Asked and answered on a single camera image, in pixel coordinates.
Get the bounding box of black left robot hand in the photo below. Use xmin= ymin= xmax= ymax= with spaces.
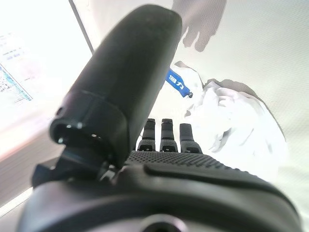
xmin=14 ymin=4 xmax=304 ymax=232

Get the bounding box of white garment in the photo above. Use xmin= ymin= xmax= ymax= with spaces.
xmin=172 ymin=60 xmax=290 ymax=174

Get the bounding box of blue garment tag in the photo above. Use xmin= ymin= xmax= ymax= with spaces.
xmin=165 ymin=67 xmax=194 ymax=99

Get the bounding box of white printed paper sheet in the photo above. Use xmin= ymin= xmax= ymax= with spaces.
xmin=0 ymin=31 xmax=33 ymax=106

